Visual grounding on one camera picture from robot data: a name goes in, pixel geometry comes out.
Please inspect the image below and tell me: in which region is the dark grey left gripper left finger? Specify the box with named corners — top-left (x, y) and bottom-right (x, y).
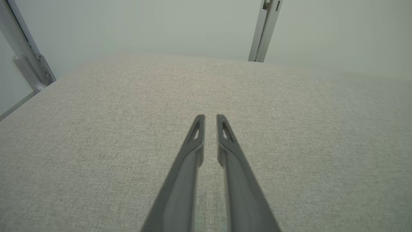
top-left (140, 114), bottom-right (206, 232)

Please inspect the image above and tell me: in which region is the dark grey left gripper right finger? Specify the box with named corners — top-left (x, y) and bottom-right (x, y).
top-left (216, 114), bottom-right (283, 232)

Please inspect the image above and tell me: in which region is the grey metal stand foot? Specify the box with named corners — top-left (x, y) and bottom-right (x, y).
top-left (14, 53), bottom-right (57, 93)

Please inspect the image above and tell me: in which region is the grey vertical frame post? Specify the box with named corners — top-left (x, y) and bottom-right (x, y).
top-left (248, 0), bottom-right (284, 63)

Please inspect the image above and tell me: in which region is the grey slanted metal frame bar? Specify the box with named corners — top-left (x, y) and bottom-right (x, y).
top-left (0, 0), bottom-right (41, 65)

